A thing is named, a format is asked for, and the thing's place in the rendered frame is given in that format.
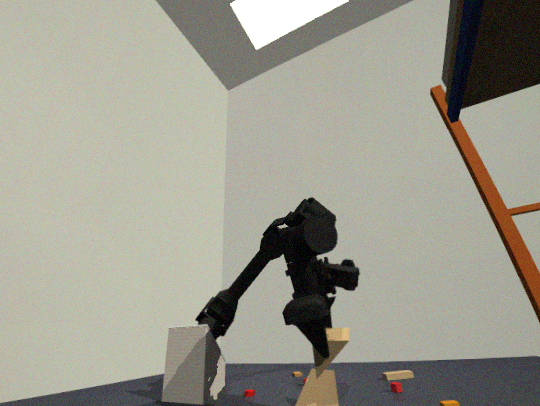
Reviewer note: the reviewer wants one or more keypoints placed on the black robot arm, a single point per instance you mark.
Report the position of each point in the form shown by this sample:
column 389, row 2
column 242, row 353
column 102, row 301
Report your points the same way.
column 311, row 232

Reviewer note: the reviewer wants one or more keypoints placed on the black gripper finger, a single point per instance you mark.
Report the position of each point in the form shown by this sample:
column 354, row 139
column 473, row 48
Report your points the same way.
column 327, row 322
column 315, row 331

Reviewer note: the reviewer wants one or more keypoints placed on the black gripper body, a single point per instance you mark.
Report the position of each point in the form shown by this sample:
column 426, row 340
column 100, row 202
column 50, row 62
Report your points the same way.
column 309, row 300

